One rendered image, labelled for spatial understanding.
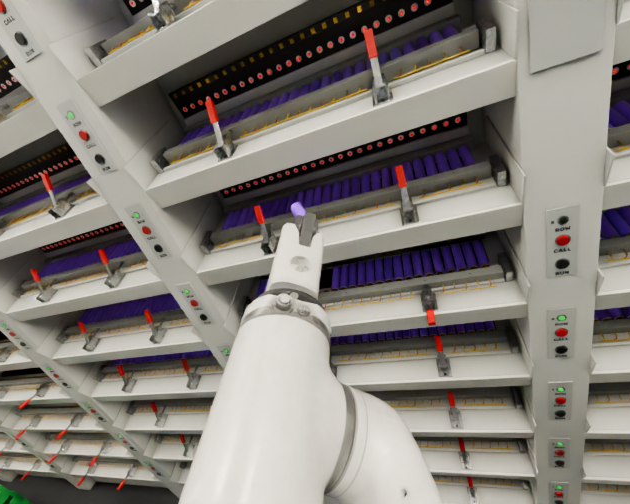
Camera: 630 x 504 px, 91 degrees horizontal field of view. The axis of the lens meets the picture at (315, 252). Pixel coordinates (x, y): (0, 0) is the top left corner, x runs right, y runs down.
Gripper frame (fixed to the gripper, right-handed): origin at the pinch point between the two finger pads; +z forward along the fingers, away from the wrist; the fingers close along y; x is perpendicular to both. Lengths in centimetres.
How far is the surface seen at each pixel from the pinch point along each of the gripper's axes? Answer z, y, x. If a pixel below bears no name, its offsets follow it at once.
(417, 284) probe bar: 11.8, 13.3, 24.6
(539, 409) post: 1, 31, 57
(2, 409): 23, 141, -110
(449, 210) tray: 10.1, -4.1, 22.0
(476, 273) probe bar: 11.2, 7.3, 33.5
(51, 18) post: 21, -14, -45
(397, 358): 10.4, 35.3, 28.8
